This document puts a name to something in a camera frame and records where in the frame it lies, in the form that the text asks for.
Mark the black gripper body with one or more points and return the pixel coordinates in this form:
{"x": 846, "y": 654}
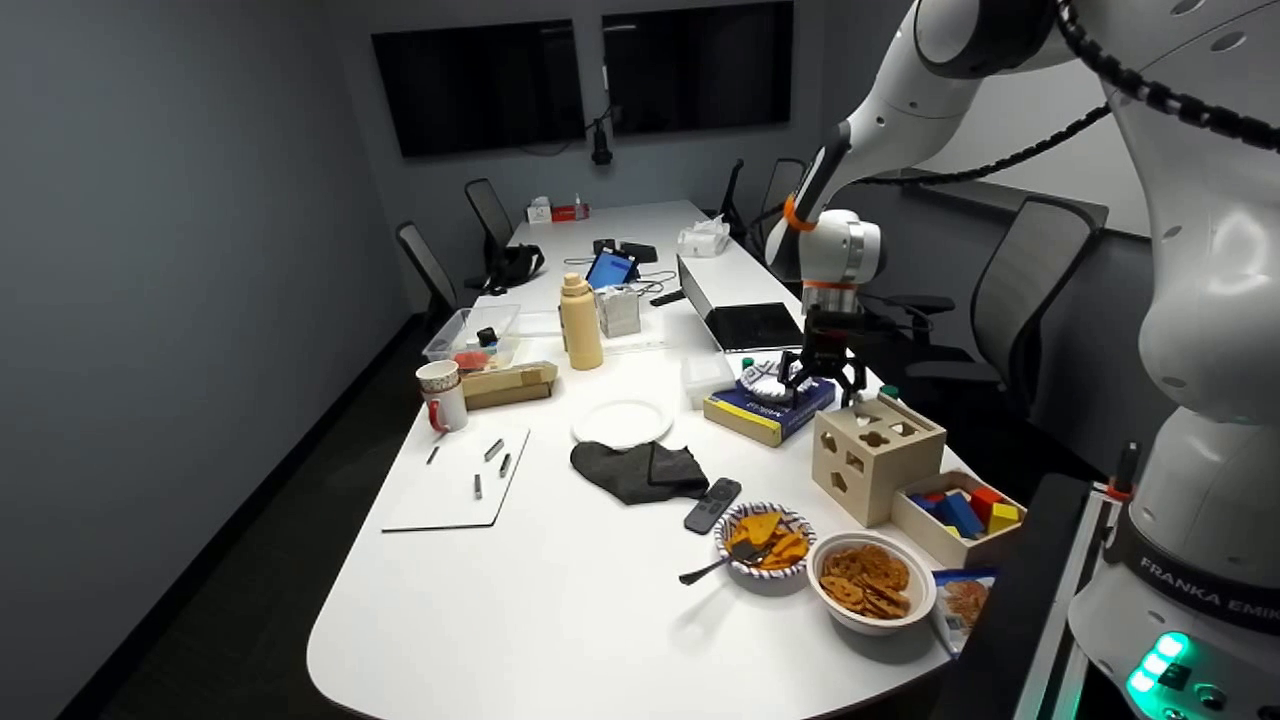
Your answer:
{"x": 833, "y": 337}

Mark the wooden lid with shape holes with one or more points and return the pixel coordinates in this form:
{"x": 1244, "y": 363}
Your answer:
{"x": 920, "y": 429}

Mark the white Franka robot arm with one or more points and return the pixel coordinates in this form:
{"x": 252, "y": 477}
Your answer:
{"x": 1215, "y": 267}

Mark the blue cardboard box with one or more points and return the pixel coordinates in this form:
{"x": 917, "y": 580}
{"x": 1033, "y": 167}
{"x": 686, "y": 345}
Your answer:
{"x": 760, "y": 420}

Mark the wooden shape sorter box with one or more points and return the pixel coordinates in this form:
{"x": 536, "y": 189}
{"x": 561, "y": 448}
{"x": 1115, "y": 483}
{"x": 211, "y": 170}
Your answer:
{"x": 865, "y": 498}

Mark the small white box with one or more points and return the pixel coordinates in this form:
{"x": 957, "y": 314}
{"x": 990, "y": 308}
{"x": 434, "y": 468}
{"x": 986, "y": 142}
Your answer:
{"x": 622, "y": 308}

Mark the tan rectangular box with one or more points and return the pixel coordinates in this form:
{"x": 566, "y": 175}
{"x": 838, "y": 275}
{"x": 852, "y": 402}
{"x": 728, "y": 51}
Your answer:
{"x": 510, "y": 386}

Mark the patterned paper plate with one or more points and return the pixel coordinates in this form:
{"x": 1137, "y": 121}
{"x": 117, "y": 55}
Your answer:
{"x": 765, "y": 386}

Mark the green cylinder block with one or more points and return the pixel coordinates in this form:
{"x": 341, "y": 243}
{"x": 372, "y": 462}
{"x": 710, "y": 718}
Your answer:
{"x": 891, "y": 391}

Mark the open laptop computer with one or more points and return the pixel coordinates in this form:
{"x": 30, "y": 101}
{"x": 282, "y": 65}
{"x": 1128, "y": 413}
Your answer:
{"x": 725, "y": 281}

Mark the white crumpled bag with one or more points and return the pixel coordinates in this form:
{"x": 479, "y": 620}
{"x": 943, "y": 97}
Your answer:
{"x": 700, "y": 243}

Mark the long blue block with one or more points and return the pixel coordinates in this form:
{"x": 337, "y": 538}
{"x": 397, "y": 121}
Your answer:
{"x": 955, "y": 517}

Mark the orange chips pile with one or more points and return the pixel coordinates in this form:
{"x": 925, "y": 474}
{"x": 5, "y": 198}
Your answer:
{"x": 771, "y": 542}

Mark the red wooden block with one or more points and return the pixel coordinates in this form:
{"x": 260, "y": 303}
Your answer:
{"x": 986, "y": 502}

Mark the wooden tray of blocks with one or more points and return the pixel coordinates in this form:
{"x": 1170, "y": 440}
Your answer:
{"x": 933, "y": 542}

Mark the white round plate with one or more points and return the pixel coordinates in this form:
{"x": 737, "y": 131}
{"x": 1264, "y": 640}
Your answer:
{"x": 622, "y": 420}

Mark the black cloth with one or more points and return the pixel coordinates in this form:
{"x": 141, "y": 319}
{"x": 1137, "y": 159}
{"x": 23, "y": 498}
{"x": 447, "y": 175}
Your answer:
{"x": 624, "y": 474}

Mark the yellow wooden block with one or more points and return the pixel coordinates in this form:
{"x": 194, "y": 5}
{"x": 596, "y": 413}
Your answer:
{"x": 1006, "y": 517}

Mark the pretzel pile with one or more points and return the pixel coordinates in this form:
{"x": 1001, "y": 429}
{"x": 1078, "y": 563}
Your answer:
{"x": 865, "y": 580}

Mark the patterned paper bowl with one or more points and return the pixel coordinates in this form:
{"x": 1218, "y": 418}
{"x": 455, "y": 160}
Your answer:
{"x": 745, "y": 568}

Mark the black office chair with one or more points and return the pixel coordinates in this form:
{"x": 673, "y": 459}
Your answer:
{"x": 1033, "y": 281}

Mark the small plastic spoon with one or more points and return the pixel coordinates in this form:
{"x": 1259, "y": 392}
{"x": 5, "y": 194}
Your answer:
{"x": 700, "y": 568}

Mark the tan bottle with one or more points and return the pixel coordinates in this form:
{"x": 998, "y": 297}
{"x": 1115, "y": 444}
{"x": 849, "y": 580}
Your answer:
{"x": 582, "y": 325}

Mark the white bowl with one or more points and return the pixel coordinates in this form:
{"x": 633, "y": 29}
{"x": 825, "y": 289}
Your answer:
{"x": 872, "y": 625}

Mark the blue snack bag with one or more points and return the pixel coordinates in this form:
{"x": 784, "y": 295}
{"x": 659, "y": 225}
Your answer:
{"x": 960, "y": 607}

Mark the red flat object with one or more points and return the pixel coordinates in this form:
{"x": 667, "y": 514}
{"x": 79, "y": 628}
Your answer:
{"x": 571, "y": 210}

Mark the black bag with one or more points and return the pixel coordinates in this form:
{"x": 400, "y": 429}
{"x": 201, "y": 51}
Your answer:
{"x": 514, "y": 267}

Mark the small grey piece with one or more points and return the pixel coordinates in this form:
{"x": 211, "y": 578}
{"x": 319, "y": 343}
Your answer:
{"x": 505, "y": 467}
{"x": 479, "y": 485}
{"x": 494, "y": 448}
{"x": 434, "y": 455}

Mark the white carton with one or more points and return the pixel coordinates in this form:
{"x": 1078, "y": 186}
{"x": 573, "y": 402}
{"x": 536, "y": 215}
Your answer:
{"x": 536, "y": 210}

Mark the clear plastic container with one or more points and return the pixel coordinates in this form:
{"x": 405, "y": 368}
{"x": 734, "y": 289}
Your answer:
{"x": 460, "y": 325}

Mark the white cup with red label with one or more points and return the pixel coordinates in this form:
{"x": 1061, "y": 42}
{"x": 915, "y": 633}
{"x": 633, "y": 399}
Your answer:
{"x": 447, "y": 399}

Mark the white board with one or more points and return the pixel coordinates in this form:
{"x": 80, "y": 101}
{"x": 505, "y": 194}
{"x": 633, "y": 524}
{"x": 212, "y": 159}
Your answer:
{"x": 447, "y": 502}

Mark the wall monitor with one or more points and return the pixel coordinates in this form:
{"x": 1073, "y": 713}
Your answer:
{"x": 692, "y": 65}
{"x": 480, "y": 86}

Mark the black wall webcam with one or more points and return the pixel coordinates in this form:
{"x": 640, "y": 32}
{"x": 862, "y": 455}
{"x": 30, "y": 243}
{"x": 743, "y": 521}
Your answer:
{"x": 603, "y": 133}

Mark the white metal frame post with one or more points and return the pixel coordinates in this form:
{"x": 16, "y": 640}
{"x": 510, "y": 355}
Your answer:
{"x": 1066, "y": 607}

